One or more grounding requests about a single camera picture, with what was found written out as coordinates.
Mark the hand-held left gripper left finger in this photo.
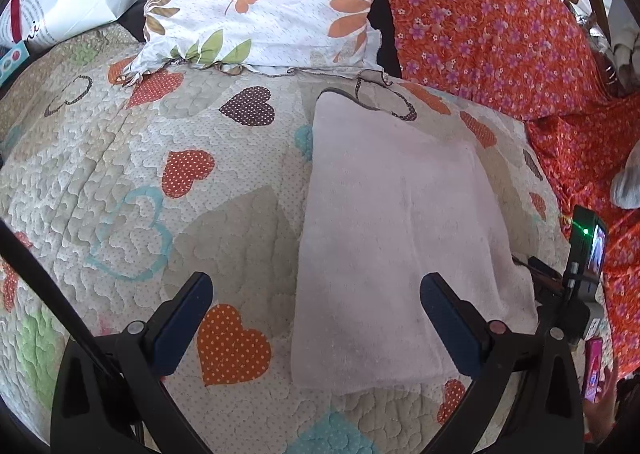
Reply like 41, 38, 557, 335
50, 272, 216, 454

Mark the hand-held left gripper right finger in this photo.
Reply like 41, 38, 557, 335
419, 272, 586, 454

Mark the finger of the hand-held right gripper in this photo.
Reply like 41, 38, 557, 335
512, 254, 565, 292

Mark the white towel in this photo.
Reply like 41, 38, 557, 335
291, 90, 540, 396

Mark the person's right hand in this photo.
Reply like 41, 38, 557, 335
582, 364, 626, 446

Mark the grey cloth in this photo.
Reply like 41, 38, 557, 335
610, 141, 640, 210

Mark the pink phone case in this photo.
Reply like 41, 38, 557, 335
581, 337, 604, 404

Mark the quilted heart-print bedspread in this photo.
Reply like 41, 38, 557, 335
0, 24, 576, 454

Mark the orange floral cloth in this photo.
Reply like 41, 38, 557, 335
375, 0, 640, 380

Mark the light blue dotted box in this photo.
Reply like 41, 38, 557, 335
0, 41, 29, 85

